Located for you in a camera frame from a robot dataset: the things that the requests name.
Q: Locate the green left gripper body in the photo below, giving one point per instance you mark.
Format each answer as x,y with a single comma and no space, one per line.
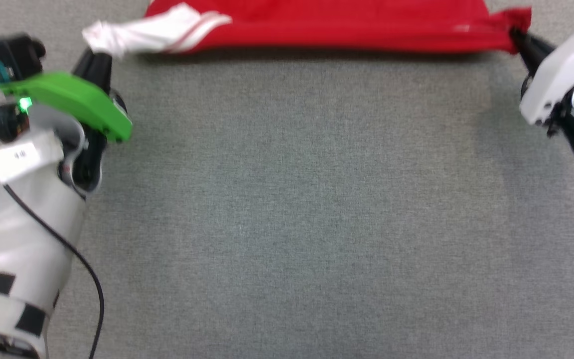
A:
82,107

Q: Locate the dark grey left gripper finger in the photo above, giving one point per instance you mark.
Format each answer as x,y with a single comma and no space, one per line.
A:
83,67
103,70

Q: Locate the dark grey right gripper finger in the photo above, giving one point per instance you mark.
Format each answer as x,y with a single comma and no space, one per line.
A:
531,44
531,62

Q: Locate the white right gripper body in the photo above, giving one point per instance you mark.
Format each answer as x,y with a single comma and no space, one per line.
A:
561,70

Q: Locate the red and white garment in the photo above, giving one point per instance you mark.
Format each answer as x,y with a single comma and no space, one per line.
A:
342,25

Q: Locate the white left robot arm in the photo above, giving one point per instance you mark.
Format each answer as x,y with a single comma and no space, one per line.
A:
18,239

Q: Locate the grey fabric sofa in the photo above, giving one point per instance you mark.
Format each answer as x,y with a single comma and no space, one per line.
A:
292,199

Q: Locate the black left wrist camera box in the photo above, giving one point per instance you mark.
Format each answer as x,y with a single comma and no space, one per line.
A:
10,52

